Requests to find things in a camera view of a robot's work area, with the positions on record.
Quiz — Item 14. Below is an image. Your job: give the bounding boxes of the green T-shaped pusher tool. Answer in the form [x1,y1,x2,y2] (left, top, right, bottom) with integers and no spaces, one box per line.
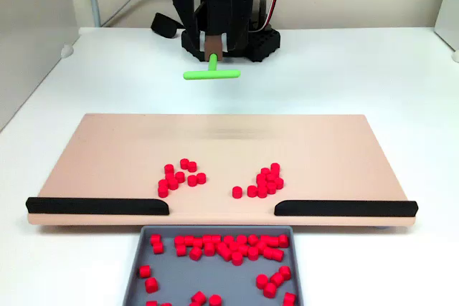
[182,35,242,81]

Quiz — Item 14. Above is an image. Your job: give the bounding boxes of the pink flat board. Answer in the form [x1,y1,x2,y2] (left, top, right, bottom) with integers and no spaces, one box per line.
[27,113,419,229]

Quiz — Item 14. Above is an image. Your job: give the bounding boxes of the black foam bumper strip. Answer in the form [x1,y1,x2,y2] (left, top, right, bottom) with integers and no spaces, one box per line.
[274,199,420,218]
[24,196,170,216]

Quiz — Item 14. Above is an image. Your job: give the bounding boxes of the grey plastic tray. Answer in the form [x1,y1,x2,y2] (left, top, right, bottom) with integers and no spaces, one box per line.
[121,225,305,306]

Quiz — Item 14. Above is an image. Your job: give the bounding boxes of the white enclosure panel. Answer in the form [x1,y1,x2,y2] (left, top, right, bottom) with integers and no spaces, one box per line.
[0,0,80,133]
[433,0,459,52]

